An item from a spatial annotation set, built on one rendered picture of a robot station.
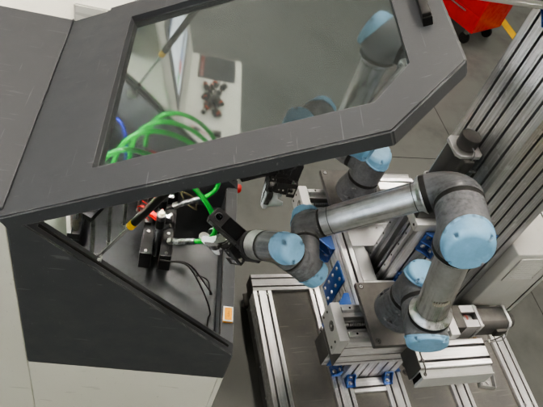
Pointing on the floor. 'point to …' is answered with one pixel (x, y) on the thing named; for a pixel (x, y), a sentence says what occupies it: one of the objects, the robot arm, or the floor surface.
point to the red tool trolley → (477, 16)
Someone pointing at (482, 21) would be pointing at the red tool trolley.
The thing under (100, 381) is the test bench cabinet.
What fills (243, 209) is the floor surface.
